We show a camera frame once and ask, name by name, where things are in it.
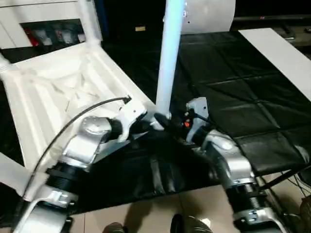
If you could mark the dark robot foot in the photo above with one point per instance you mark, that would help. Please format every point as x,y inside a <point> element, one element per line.
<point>113,228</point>
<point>192,225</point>

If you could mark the black stand leg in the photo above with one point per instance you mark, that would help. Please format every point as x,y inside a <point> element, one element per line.
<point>282,178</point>

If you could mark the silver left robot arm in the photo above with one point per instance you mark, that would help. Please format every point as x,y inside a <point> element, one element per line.
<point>82,145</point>

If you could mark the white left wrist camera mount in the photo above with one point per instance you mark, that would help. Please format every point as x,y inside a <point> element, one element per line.
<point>131,112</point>

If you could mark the white cabinet with glass doors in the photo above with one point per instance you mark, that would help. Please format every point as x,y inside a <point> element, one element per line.
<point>48,12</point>

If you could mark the flat white board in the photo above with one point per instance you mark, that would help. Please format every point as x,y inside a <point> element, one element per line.
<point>282,53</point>

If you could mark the white plastic table top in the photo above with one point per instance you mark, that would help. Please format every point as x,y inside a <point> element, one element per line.
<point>48,97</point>

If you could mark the dark left robot foot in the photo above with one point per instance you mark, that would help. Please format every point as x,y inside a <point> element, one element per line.
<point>113,228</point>

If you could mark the dark right robot foot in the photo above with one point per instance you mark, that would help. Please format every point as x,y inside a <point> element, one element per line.
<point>192,225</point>

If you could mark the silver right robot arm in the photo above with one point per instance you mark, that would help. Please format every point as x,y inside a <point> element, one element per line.
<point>233,165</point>

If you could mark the black cabinet with gold label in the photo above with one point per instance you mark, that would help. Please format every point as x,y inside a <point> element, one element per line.
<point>136,17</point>

